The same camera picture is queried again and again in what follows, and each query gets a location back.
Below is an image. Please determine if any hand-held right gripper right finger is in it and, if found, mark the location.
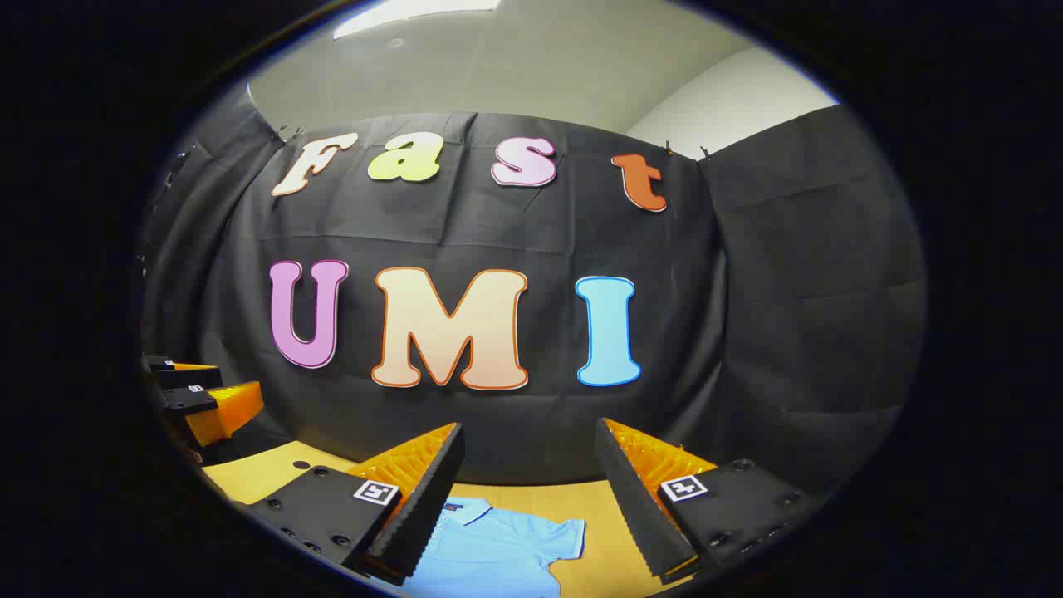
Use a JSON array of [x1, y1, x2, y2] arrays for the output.
[[594, 418, 823, 582]]

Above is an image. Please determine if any ceiling light panel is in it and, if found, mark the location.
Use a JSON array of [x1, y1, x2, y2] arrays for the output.
[[332, 0, 503, 41]]

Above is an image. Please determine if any light blue T-shirt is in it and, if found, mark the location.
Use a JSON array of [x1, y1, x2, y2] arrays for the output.
[[399, 497, 586, 598]]

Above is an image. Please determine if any black backdrop cloth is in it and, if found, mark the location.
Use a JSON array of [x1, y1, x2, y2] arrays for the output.
[[137, 83, 927, 499]]

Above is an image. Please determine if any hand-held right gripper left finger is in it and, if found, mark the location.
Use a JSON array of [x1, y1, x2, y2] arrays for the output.
[[249, 422, 466, 586]]

